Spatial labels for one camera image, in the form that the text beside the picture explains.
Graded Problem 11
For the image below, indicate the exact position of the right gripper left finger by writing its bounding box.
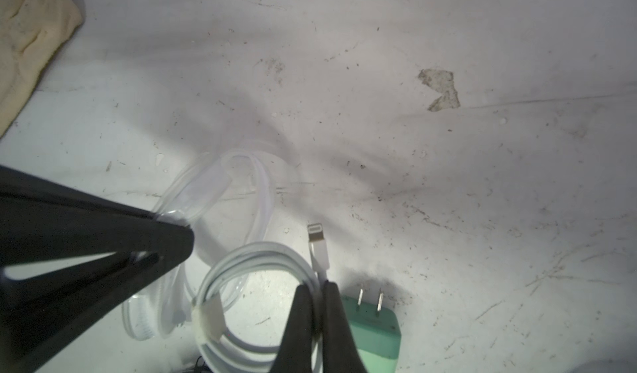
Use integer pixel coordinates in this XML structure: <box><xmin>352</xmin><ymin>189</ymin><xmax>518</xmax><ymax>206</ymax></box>
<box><xmin>270</xmin><ymin>284</ymin><xmax>314</xmax><ymax>373</ymax></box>

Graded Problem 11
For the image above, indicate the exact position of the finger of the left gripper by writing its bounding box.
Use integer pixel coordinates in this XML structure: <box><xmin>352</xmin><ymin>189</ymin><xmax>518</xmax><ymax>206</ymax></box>
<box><xmin>1</xmin><ymin>167</ymin><xmax>194</xmax><ymax>372</ymax></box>

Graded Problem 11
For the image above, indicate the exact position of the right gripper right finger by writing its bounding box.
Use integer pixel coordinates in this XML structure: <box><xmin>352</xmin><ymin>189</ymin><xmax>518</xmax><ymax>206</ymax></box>
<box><xmin>320</xmin><ymin>281</ymin><xmax>367</xmax><ymax>373</ymax></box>

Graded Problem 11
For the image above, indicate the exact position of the green charger plug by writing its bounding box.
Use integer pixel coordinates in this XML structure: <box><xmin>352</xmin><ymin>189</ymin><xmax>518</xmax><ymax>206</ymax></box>
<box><xmin>341</xmin><ymin>288</ymin><xmax>401</xmax><ymax>373</ymax></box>

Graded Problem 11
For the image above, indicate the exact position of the white cable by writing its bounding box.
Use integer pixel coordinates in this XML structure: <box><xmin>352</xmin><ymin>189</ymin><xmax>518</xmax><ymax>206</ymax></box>
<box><xmin>191</xmin><ymin>222</ymin><xmax>332</xmax><ymax>373</ymax></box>

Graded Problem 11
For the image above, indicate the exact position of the clear round case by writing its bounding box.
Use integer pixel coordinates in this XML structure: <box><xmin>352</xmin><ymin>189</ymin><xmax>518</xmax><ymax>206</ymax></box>
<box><xmin>122</xmin><ymin>147</ymin><xmax>277</xmax><ymax>341</ymax></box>

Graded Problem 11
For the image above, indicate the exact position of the beige leather glove table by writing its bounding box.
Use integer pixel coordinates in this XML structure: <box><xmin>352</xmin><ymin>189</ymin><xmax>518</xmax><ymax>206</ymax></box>
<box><xmin>1</xmin><ymin>0</ymin><xmax>83</xmax><ymax>134</ymax></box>

